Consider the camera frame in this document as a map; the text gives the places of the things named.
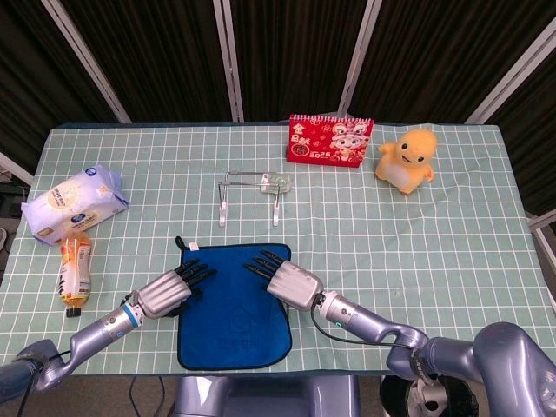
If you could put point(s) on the yellow plush toy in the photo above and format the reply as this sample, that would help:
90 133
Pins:
404 165

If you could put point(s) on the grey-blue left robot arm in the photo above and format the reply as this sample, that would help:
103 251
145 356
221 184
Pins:
100 328

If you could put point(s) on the blue kitchen towel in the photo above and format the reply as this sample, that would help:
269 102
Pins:
234 299

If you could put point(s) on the white partition frame post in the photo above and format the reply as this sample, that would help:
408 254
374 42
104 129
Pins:
15 167
512 82
229 61
543 220
359 56
85 61

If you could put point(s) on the purple white tissue pack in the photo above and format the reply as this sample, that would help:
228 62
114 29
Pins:
69 204

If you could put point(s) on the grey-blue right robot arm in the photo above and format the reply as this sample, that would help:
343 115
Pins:
373 323

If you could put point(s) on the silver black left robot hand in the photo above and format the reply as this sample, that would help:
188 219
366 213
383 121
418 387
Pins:
165 293

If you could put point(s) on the small clear green packet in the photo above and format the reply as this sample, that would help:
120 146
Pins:
282 182

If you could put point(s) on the black round base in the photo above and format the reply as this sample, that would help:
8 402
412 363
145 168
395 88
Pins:
395 399

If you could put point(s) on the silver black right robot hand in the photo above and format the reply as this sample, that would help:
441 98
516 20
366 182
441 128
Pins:
293 284

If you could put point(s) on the grey-blue robot torso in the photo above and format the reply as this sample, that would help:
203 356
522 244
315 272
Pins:
260 397

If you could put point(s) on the red desk calendar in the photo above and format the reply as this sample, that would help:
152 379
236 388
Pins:
313 147

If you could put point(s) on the green checkered tablecloth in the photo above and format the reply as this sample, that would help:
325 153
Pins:
391 252

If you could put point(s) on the orange drink bottle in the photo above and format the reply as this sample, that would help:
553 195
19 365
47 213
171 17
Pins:
76 269

